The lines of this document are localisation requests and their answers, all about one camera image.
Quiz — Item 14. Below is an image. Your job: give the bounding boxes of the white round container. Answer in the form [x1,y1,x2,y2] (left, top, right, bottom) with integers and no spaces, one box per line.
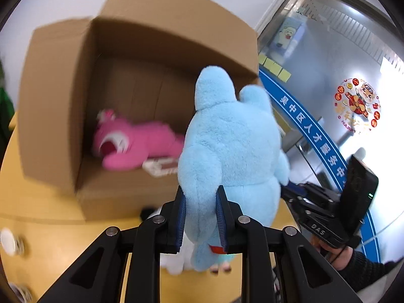
[0,228,26,257]

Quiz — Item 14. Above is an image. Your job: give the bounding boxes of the cartoon window poster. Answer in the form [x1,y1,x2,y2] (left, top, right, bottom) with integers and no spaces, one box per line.
[272,17,304,55]

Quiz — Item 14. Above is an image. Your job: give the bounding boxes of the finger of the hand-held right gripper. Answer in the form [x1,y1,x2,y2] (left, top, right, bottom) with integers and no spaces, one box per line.
[280,181,311,206]

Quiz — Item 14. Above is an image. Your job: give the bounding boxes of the brown cardboard box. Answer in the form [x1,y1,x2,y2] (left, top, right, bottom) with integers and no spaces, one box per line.
[17,0,261,222]

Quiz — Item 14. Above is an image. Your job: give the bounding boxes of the blue window banner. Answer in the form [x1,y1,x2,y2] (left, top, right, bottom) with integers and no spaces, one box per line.
[259,69,383,263]

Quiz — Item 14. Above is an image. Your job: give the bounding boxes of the wooden desk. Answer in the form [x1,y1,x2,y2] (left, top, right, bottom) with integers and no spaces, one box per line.
[0,112,300,303]

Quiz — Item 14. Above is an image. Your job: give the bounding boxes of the yellow sticky notes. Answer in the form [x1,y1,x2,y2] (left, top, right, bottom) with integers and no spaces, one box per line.
[258,53,291,83]

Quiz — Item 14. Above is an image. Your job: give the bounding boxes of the light blue plush toy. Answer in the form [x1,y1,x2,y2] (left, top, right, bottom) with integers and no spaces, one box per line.
[177,66,291,272]

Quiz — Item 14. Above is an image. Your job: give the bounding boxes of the green cloth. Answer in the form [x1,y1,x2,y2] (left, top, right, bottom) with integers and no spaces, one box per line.
[0,58,16,146]

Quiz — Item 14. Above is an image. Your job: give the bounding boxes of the round festive window sticker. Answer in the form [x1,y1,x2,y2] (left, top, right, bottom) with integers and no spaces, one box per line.
[335,77,381,132]

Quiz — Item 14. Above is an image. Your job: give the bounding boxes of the person's right hand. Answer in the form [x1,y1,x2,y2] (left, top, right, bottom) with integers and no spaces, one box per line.
[317,239,355,271]

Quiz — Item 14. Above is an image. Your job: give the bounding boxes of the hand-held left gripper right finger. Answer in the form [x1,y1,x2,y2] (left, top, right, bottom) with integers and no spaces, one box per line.
[215,185,363,303]

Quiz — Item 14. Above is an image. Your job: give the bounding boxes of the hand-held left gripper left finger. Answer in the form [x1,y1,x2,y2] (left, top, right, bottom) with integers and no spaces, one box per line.
[37,185,187,303]

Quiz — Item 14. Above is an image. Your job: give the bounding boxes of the white plush toy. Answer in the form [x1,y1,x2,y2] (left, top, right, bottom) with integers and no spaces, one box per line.
[159,236,197,275]

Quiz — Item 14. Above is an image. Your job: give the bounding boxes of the pink plush bear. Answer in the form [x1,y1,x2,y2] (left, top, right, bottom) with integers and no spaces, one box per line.
[92,109,185,171]

